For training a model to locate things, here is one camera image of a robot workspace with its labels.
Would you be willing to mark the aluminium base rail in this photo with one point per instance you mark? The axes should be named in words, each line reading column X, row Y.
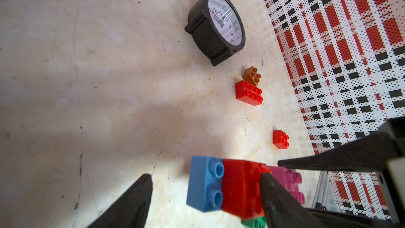
column 324, row 198

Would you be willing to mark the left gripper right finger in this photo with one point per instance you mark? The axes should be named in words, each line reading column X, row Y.
column 281, row 209

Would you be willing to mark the small red block right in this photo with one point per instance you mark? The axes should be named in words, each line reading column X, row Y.
column 280, row 139

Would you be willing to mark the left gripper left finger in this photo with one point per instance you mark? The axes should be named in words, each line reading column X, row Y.
column 131, row 209

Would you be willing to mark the green block front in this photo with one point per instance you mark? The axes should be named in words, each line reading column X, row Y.
column 258, row 222

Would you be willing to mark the brown orange block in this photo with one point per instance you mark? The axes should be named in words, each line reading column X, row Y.
column 251, row 76

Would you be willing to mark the pink block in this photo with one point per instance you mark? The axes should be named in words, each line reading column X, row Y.
column 290, row 180

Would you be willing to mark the light blue block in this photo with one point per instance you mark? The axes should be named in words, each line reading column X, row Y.
column 205, row 183

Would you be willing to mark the red long block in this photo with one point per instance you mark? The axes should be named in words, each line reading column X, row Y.
column 240, row 188

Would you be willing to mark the black round table clock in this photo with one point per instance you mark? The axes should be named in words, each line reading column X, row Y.
column 217, row 29

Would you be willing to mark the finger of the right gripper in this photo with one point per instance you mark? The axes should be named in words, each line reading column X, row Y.
column 341, row 220
column 368, row 154

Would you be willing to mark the red block front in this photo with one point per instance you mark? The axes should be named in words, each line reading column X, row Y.
column 248, row 93

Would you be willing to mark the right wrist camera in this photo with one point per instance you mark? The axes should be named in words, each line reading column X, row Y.
column 392, row 177

